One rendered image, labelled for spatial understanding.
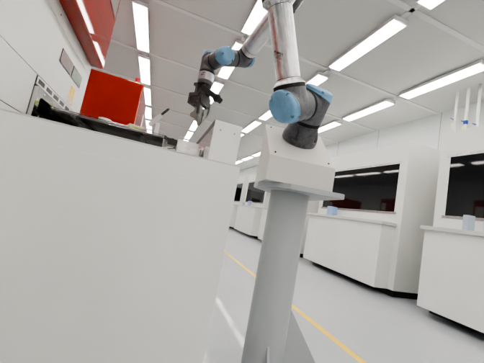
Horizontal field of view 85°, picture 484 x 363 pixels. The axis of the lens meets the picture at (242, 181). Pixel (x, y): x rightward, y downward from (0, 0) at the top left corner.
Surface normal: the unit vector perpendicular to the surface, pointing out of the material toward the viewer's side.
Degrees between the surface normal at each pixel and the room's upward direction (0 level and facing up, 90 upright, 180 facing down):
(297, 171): 90
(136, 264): 90
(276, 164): 90
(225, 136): 90
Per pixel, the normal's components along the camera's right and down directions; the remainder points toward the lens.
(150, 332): 0.32, -0.05
